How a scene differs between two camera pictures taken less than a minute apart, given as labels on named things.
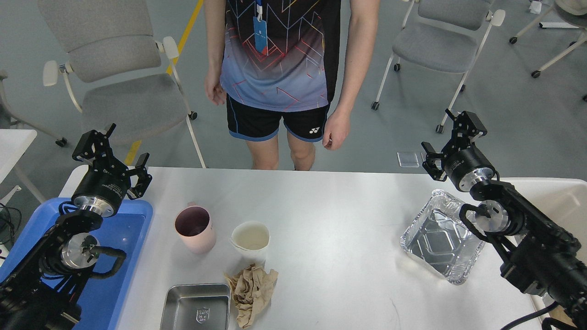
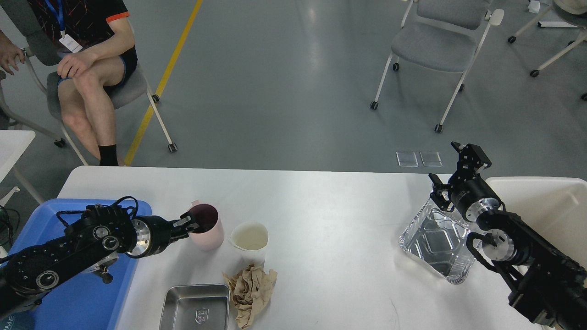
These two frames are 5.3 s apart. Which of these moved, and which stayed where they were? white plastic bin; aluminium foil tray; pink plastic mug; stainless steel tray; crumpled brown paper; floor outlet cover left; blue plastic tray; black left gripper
Moved: pink plastic mug; black left gripper
Stayed: floor outlet cover left; blue plastic tray; crumpled brown paper; aluminium foil tray; white plastic bin; stainless steel tray
